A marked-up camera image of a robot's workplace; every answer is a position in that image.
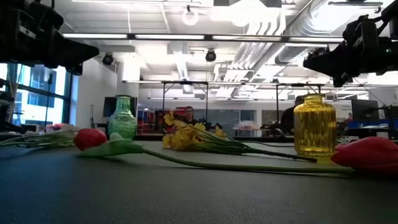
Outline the yellow ribbed glass vase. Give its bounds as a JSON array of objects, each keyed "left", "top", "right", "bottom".
[{"left": 293, "top": 93, "right": 337, "bottom": 157}]

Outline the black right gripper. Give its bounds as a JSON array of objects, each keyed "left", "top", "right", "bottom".
[{"left": 303, "top": 15, "right": 398, "bottom": 88}]

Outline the dark computer monitor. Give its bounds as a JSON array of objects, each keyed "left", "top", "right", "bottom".
[
  {"left": 351, "top": 98, "right": 379, "bottom": 123},
  {"left": 103, "top": 96, "right": 138, "bottom": 118}
]

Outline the green glass vase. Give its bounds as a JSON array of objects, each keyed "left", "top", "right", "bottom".
[{"left": 108, "top": 95, "right": 137, "bottom": 141}]

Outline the black table mat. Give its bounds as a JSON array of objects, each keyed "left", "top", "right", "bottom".
[{"left": 0, "top": 140, "right": 398, "bottom": 224}]

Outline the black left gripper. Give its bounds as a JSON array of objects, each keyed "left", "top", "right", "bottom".
[{"left": 0, "top": 0, "right": 100, "bottom": 76}]

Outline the white artificial flower bunch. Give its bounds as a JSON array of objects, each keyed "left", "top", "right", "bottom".
[{"left": 0, "top": 129, "right": 77, "bottom": 149}]

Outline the red artificial tulip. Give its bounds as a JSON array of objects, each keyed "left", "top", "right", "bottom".
[
  {"left": 330, "top": 136, "right": 398, "bottom": 175},
  {"left": 73, "top": 128, "right": 355, "bottom": 175}
]

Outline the yellow artificial flower bunch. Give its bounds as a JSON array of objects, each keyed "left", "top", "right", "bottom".
[{"left": 161, "top": 111, "right": 318, "bottom": 164}]

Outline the seated person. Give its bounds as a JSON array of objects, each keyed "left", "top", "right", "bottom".
[{"left": 180, "top": 105, "right": 200, "bottom": 127}]

